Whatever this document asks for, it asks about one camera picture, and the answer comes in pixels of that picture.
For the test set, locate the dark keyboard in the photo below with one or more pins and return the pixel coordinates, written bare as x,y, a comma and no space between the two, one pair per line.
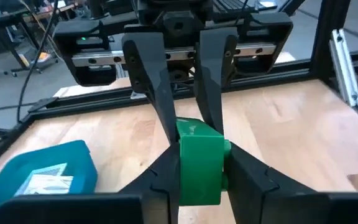
235,4

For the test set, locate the green long toy brick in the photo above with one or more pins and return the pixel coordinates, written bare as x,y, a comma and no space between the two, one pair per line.
200,165

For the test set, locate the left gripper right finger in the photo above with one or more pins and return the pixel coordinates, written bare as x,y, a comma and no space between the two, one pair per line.
291,208

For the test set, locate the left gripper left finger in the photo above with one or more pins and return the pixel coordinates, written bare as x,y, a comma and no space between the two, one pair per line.
89,208

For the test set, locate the silver aluminium bracket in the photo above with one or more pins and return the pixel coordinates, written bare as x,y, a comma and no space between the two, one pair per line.
345,68

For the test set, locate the blue patterned card deck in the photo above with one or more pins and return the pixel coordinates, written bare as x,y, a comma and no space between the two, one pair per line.
47,170

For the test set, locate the teal plastic bin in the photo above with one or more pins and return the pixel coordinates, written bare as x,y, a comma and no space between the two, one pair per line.
5,174

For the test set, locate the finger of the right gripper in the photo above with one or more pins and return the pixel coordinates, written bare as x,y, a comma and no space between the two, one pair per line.
149,68
216,68

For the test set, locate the silver card box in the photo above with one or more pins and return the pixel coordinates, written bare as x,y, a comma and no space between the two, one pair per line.
51,185

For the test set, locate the white paper sheet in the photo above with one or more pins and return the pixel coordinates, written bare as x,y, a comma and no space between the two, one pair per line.
267,3

